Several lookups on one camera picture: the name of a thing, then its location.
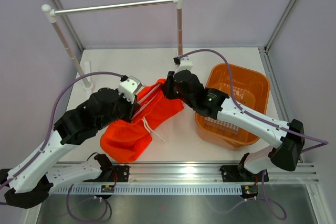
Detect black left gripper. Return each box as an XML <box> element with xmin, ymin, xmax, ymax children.
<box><xmin>96</xmin><ymin>89</ymin><xmax>141</xmax><ymax>131</ymax></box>

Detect pink clothes hanger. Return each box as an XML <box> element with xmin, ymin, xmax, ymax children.
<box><xmin>132</xmin><ymin>83</ymin><xmax>163</xmax><ymax>119</ymax></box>

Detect orange shorts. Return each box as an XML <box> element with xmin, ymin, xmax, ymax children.
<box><xmin>100</xmin><ymin>79</ymin><xmax>184</xmax><ymax>163</ymax></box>

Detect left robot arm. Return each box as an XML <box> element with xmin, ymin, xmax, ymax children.
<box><xmin>1</xmin><ymin>88</ymin><xmax>140</xmax><ymax>209</ymax></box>

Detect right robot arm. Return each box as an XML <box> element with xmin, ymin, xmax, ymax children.
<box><xmin>161</xmin><ymin>70</ymin><xmax>305</xmax><ymax>182</ymax></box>

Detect orange plastic laundry basket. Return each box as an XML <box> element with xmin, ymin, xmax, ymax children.
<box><xmin>195</xmin><ymin>63</ymin><xmax>270</xmax><ymax>151</ymax></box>

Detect white metal clothes rack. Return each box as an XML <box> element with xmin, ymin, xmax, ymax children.
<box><xmin>41</xmin><ymin>0</ymin><xmax>183</xmax><ymax>77</ymax></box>

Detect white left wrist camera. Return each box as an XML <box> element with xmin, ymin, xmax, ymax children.
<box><xmin>118</xmin><ymin>76</ymin><xmax>144</xmax><ymax>104</ymax></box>

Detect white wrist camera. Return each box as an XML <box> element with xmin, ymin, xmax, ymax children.
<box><xmin>173</xmin><ymin>56</ymin><xmax>193</xmax><ymax>73</ymax></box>
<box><xmin>118</xmin><ymin>76</ymin><xmax>144</xmax><ymax>104</ymax></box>

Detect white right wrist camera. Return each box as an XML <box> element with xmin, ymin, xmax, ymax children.
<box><xmin>173</xmin><ymin>56</ymin><xmax>193</xmax><ymax>73</ymax></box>

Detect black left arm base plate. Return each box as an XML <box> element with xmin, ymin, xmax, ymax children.
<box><xmin>109</xmin><ymin>165</ymin><xmax>130</xmax><ymax>183</ymax></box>

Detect aluminium mounting rail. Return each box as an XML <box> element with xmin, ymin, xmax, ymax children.
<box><xmin>91</xmin><ymin>162</ymin><xmax>319</xmax><ymax>184</ymax></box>

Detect white slotted cable duct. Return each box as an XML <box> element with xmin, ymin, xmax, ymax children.
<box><xmin>52</xmin><ymin>184</ymin><xmax>244</xmax><ymax>196</ymax></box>

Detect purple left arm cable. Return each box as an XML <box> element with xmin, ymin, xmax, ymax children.
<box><xmin>0</xmin><ymin>71</ymin><xmax>125</xmax><ymax>222</ymax></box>

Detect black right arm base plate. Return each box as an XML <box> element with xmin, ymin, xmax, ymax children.
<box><xmin>219</xmin><ymin>165</ymin><xmax>262</xmax><ymax>183</ymax></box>

